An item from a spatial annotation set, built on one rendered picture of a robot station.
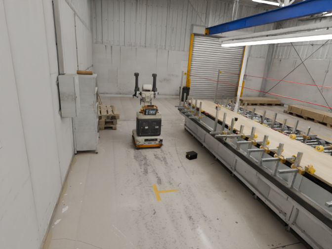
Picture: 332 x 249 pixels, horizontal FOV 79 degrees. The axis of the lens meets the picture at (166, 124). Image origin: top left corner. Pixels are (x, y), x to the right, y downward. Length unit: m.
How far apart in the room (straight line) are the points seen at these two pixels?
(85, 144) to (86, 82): 1.23
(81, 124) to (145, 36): 7.17
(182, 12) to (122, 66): 3.93
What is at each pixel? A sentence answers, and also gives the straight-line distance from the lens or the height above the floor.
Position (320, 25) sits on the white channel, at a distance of 2.97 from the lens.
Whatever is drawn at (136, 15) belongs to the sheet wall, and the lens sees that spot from 10.65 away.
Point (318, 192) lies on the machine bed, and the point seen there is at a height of 0.73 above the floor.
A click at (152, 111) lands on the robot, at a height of 0.88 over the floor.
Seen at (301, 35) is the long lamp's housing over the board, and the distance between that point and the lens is 3.07.
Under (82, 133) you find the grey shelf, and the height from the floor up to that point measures 0.45.
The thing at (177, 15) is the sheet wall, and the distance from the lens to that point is 11.13.
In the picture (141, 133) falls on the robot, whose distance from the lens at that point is 4.55.
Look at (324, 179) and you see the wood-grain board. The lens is 2.72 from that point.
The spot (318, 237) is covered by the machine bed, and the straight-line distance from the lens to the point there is 3.02.
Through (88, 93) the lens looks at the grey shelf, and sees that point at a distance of 4.12.
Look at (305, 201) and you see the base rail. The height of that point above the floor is 0.70.
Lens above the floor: 1.97
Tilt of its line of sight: 18 degrees down
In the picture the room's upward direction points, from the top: 4 degrees clockwise
